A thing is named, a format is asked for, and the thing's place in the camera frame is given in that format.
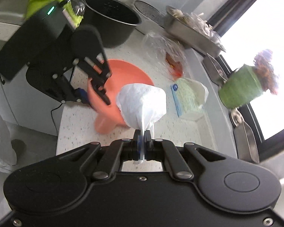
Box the orange footed ceramic bowl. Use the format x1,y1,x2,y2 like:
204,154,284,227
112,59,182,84
87,59,154,134

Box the white tissue paper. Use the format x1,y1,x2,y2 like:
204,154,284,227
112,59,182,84
116,82,167,165

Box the patterned tissue pack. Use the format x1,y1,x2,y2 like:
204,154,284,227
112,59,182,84
171,77,209,121

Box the black cooker inner pot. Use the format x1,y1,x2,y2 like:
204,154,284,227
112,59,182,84
80,0,141,48

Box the clear plastic bag with scraps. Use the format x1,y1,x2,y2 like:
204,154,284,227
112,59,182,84
142,32,188,81

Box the round mesh strainer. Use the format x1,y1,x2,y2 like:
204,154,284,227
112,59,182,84
134,0,165,28

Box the round metal lid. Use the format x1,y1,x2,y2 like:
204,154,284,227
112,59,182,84
229,108,244,127

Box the steel tray right on sill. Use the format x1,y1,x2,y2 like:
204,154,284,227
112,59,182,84
233,121,260,164

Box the small steel tray on sill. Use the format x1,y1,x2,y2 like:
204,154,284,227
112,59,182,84
202,53,228,87

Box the large steel tray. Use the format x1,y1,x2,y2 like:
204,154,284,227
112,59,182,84
164,6,226,58

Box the green textured flower vase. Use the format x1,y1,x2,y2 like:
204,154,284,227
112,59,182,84
218,65,263,109

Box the dried orange flowers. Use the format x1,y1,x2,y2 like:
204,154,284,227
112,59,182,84
253,49,278,95

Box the black cable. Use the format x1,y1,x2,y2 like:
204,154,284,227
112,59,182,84
50,102,66,135

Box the white cabinet with handles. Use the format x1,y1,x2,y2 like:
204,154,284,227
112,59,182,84
3,66,62,136

